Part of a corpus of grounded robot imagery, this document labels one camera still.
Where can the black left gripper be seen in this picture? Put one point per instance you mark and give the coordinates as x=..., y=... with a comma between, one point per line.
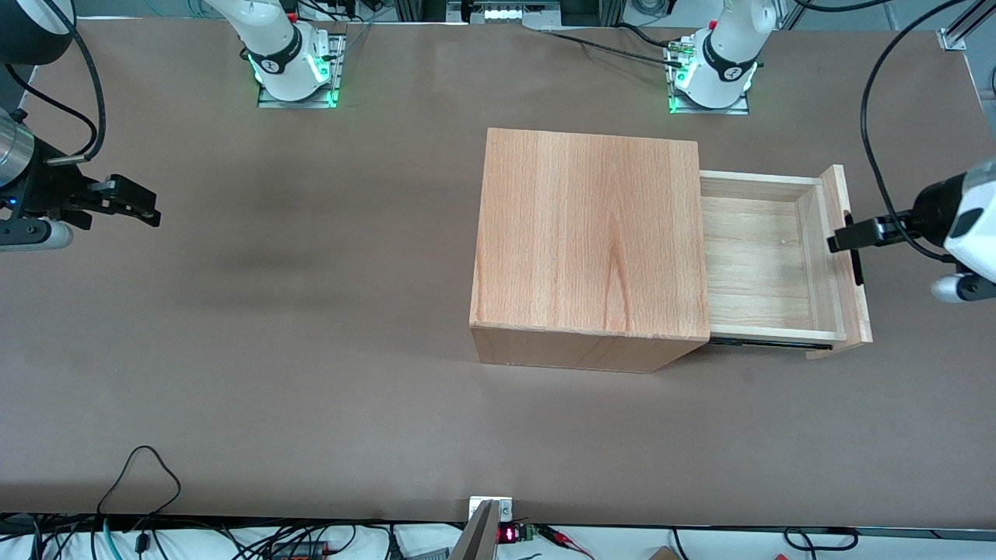
x=929, y=211

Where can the red black clip leads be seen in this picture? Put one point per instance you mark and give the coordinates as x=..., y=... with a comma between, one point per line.
x=564, y=538

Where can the aluminium frame profile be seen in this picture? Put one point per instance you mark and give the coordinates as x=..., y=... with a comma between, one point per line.
x=957, y=35

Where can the grey electronics box with lights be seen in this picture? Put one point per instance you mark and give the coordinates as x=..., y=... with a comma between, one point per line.
x=506, y=14

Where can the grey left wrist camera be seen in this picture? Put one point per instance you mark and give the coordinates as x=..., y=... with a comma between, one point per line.
x=949, y=289

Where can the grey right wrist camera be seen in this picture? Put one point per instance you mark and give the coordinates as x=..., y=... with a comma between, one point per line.
x=31, y=233

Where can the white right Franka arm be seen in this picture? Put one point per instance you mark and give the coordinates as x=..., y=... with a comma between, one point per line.
x=276, y=47

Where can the light wooden drawer cabinet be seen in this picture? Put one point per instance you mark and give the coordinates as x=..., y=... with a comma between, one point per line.
x=583, y=233

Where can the brown cardboard box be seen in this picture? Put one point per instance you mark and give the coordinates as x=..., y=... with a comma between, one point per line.
x=661, y=554

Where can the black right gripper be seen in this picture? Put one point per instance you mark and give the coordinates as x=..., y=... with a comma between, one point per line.
x=48, y=194

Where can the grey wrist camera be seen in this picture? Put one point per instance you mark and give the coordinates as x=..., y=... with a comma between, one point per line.
x=949, y=289
x=31, y=233

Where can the red digit display module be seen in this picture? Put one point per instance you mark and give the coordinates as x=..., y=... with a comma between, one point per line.
x=510, y=533

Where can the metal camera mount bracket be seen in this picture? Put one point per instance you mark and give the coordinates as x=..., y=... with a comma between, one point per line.
x=478, y=537

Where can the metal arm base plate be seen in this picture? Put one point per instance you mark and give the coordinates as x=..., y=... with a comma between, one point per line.
x=735, y=110
x=272, y=102

